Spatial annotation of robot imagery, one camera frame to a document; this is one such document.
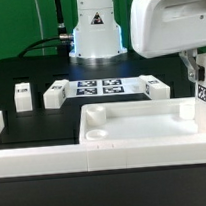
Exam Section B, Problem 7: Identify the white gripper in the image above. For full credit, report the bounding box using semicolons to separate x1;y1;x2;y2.
130;0;206;83

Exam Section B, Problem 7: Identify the white desk top tray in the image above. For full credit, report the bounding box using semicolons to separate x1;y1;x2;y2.
79;97;206;144

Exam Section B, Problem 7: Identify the marker tag sheet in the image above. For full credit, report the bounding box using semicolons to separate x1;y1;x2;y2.
67;77;142;98

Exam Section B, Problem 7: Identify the white front rail barrier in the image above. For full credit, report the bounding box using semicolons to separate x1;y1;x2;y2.
0;134;206;178

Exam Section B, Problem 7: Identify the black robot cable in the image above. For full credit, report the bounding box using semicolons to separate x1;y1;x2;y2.
13;0;75;59

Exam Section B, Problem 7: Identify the thin white cable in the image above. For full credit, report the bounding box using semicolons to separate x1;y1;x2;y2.
33;0;46;57

